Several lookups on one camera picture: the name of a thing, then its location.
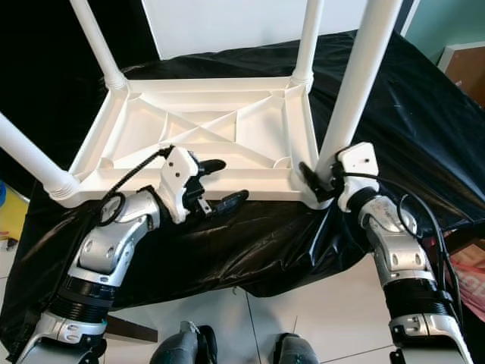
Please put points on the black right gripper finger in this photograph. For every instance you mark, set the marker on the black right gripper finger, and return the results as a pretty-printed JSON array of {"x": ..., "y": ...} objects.
[{"x": 311, "y": 182}]

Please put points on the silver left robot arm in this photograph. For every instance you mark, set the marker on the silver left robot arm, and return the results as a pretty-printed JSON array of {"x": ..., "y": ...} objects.
[{"x": 106, "y": 250}]

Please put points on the white plastic table top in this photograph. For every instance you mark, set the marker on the white plastic table top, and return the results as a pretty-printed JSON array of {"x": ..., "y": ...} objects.
[{"x": 197, "y": 125}]

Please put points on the pink plastic bag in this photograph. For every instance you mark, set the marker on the pink plastic bag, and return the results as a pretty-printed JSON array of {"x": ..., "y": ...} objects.
[{"x": 471, "y": 284}]

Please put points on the black plastic table cover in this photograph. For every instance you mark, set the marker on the black plastic table cover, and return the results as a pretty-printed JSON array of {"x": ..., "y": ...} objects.
[{"x": 273, "y": 243}]

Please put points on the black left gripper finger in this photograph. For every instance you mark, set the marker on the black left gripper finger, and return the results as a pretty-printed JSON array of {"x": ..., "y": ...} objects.
[
  {"x": 212, "y": 165},
  {"x": 231, "y": 202}
]

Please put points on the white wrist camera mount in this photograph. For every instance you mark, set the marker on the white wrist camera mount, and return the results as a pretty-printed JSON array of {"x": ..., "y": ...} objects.
[
  {"x": 180, "y": 174},
  {"x": 358, "y": 167}
]

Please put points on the dark door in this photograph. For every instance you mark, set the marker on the dark door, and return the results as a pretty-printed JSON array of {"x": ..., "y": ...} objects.
[{"x": 38, "y": 45}]

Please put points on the brown wooden box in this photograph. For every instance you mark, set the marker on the brown wooden box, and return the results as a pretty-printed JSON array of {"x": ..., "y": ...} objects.
[{"x": 466, "y": 76}]

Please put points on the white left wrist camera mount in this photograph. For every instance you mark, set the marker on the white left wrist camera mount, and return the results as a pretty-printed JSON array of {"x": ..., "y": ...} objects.
[{"x": 180, "y": 174}]

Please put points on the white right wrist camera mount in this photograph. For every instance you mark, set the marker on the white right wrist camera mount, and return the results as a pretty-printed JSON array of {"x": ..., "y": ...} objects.
[{"x": 358, "y": 167}]

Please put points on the grey door frame post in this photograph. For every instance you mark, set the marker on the grey door frame post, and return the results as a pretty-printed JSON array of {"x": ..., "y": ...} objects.
[{"x": 408, "y": 15}]

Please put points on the white plastic table leg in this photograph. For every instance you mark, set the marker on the white plastic table leg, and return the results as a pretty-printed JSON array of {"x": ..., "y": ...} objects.
[
  {"x": 98, "y": 45},
  {"x": 38, "y": 163},
  {"x": 360, "y": 83},
  {"x": 307, "y": 38}
]

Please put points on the brown wooden table beam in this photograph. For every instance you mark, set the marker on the brown wooden table beam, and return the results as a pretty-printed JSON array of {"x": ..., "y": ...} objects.
[{"x": 466, "y": 236}]

